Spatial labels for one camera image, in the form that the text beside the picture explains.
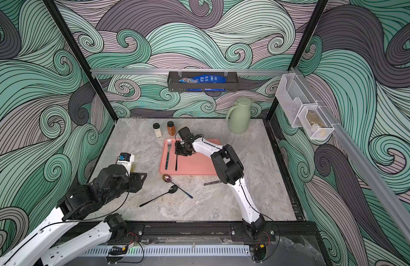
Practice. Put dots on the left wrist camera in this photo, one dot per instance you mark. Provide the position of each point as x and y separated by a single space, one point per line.
127 160

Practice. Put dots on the green handled fork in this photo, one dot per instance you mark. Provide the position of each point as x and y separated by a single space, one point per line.
169 145

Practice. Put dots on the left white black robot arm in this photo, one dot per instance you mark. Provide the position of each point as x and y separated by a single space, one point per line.
73 209

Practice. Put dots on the white perforated cable duct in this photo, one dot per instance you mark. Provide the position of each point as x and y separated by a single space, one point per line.
231 250

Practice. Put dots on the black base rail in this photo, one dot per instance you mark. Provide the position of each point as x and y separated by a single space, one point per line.
234 230

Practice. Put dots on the orange spice jar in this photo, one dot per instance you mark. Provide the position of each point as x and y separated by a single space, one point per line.
171 128

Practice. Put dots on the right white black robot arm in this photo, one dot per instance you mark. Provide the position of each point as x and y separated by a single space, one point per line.
229 170

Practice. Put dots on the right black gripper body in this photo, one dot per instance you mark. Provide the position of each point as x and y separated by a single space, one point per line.
184 146

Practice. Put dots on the blue snack packet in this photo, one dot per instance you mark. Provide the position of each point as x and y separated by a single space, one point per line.
208 79

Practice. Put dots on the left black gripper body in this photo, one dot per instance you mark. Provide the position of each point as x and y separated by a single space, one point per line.
134 183

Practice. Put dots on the aluminium wall rail right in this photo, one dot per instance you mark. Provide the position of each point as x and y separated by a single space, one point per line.
394 207

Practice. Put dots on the grey handled fork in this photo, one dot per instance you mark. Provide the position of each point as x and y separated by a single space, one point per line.
212 183

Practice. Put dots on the pink plastic tray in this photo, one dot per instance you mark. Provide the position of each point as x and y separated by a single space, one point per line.
194 165

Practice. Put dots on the aluminium wall rail back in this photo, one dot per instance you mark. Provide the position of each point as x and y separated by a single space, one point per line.
164 71

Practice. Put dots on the aluminium wall rail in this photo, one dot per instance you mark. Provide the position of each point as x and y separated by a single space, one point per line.
164 71
394 207

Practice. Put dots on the dark metal wall shelf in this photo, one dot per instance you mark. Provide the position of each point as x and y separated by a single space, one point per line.
231 84

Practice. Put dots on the clear plastic wall bin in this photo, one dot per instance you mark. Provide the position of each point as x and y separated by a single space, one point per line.
293 95

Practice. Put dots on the sage green thermos jug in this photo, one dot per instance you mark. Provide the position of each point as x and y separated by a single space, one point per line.
238 116

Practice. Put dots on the white spice jar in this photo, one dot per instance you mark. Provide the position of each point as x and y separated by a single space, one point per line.
157 130

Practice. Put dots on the small clear bin with contents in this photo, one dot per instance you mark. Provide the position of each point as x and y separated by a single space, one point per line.
315 123

